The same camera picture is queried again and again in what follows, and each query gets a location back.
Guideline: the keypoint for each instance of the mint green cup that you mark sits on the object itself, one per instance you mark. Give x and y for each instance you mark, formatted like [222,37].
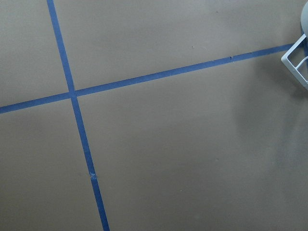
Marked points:
[304,19]

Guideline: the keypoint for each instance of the white wire cup rack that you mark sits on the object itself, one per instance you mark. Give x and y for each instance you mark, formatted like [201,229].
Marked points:
[295,67]

